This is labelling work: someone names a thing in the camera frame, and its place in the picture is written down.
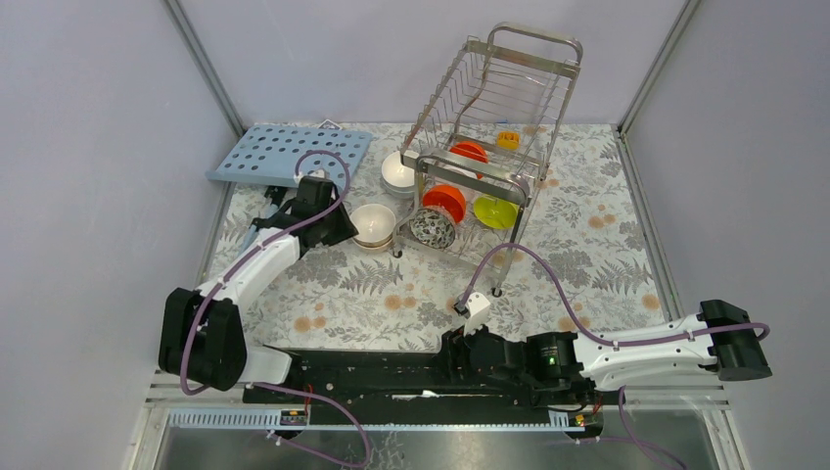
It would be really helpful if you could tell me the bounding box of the white bowl front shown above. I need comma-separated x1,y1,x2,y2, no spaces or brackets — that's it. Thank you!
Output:
381,175,416,199

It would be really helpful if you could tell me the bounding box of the white bowl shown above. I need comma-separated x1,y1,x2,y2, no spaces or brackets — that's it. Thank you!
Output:
381,175,416,199
381,151,415,182

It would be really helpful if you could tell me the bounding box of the lime green bowl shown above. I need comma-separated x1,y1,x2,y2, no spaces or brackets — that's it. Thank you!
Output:
473,195,519,230

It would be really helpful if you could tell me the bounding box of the stainless steel dish rack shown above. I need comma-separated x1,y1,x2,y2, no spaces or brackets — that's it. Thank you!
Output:
391,22,584,295

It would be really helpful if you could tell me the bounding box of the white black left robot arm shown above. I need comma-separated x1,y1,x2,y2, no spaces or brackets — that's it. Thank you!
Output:
158,175,357,402

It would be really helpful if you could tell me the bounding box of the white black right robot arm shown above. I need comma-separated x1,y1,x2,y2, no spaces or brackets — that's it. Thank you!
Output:
438,300,772,403

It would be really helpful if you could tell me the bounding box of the blue perforated tray stand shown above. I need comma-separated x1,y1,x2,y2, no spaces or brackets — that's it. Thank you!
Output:
206,124,372,189

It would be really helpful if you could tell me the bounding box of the leopard pattern bowl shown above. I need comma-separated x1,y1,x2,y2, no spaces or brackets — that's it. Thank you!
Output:
409,206,456,250

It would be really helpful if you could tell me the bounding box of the orange bowl lower front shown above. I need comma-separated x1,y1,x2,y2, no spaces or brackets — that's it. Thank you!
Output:
422,184,467,223

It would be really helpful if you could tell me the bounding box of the orange bowl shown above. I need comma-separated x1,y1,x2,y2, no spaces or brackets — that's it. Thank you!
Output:
422,184,467,223
449,141,489,164

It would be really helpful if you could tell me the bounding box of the floral table mat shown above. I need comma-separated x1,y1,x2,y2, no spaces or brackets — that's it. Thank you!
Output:
242,124,665,352

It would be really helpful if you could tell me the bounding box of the orange bowl lower rear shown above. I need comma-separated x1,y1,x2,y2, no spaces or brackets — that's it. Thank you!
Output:
449,141,489,164

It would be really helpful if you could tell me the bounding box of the small yellow cup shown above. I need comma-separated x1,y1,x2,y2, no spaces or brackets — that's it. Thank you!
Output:
496,131,521,151

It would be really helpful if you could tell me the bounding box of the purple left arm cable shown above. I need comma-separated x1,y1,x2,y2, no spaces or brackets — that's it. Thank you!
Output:
178,150,372,470

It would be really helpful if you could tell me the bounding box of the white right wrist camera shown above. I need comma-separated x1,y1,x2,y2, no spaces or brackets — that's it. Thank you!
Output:
453,292,490,336

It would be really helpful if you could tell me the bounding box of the white slotted cable duct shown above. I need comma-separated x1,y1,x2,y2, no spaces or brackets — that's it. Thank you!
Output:
167,407,587,437

